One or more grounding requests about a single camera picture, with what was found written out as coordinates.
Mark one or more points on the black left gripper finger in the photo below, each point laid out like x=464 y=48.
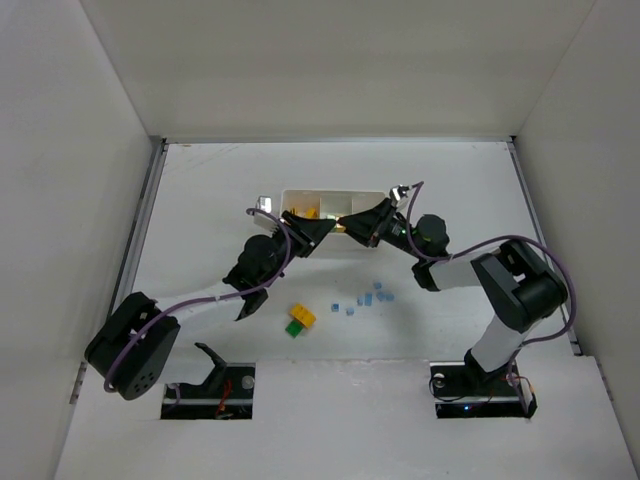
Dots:
x=318 y=237
x=307 y=225

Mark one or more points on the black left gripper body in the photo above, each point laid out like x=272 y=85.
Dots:
x=298 y=233

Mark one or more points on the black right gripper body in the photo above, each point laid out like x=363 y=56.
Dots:
x=382 y=226

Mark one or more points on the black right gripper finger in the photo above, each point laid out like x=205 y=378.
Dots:
x=359 y=210
x=363 y=227

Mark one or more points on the yellow curved lego brick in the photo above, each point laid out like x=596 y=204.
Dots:
x=302 y=316

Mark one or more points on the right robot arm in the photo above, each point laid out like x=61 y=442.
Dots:
x=521 y=288

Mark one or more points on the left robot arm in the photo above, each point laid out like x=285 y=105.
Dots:
x=132 y=350

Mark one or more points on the white divided plastic container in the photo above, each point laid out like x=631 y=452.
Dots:
x=339 y=202

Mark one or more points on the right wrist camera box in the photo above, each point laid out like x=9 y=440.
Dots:
x=399 y=194

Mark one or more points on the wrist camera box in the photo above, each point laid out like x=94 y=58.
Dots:
x=264 y=203
x=399 y=194

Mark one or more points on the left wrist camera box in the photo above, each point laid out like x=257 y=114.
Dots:
x=264 y=203

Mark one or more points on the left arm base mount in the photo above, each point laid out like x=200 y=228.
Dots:
x=225 y=394

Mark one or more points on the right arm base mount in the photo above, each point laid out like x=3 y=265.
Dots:
x=458 y=394

